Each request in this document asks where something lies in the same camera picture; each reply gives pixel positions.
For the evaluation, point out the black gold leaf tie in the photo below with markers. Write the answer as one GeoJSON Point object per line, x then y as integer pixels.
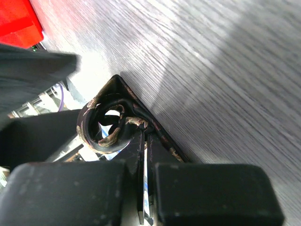
{"type": "Point", "coordinates": [109, 121]}

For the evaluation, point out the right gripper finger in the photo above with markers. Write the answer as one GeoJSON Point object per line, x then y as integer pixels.
{"type": "Point", "coordinates": [195, 194]}
{"type": "Point", "coordinates": [95, 193]}

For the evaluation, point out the red plastic bin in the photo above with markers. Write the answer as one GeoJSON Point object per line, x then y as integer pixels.
{"type": "Point", "coordinates": [19, 24]}

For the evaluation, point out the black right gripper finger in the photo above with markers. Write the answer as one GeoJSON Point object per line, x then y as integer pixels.
{"type": "Point", "coordinates": [36, 138]}
{"type": "Point", "coordinates": [24, 74]}

